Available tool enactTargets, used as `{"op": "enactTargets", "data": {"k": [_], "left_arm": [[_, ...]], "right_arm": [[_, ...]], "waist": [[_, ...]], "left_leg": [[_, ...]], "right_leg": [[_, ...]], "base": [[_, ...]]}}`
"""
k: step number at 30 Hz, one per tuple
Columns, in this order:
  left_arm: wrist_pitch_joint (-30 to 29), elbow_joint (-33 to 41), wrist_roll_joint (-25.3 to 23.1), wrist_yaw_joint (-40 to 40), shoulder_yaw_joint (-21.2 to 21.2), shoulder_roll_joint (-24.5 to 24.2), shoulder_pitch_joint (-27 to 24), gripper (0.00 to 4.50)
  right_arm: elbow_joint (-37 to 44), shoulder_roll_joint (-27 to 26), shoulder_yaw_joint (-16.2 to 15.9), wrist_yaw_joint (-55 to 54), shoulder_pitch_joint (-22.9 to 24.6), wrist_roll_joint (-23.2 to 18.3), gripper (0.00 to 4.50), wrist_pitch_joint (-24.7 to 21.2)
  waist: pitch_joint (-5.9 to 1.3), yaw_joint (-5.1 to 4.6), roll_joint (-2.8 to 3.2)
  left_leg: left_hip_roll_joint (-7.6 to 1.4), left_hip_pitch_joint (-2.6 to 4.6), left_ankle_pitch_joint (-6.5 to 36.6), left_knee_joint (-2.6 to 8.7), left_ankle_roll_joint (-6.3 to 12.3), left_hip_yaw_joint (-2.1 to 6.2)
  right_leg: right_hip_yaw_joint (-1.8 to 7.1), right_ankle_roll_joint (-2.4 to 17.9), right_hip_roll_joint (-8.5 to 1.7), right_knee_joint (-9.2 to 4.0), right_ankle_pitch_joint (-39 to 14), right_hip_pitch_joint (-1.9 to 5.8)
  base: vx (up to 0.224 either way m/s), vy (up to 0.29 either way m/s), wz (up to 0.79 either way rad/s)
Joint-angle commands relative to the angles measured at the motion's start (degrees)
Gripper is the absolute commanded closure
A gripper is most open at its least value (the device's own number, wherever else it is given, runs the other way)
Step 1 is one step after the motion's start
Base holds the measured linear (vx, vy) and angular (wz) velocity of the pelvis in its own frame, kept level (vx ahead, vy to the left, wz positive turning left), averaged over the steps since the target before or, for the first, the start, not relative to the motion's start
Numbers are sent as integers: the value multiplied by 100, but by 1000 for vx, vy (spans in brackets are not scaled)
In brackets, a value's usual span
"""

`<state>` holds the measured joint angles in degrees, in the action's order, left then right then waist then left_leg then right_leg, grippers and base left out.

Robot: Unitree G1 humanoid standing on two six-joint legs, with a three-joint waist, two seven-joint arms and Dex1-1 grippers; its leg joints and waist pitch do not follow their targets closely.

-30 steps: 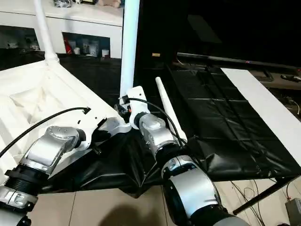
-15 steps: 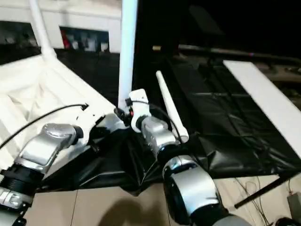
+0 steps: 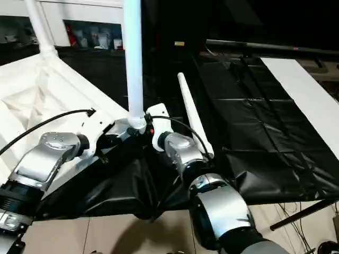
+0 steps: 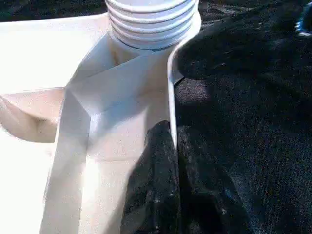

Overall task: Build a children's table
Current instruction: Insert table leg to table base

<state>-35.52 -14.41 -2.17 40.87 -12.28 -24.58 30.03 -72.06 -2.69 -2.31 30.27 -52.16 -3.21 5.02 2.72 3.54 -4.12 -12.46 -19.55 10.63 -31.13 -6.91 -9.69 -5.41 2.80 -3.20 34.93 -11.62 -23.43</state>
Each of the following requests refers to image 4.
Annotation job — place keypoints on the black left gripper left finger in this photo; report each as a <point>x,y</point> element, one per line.
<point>156,190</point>

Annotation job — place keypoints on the black glossy mat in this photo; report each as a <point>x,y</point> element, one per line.
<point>243,109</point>

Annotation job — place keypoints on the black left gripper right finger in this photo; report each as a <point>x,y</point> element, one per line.
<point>207,195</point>

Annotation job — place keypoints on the white plastic table leg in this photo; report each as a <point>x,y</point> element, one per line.
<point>151,22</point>

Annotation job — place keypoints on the white plastic table top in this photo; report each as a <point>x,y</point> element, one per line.
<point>61,97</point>

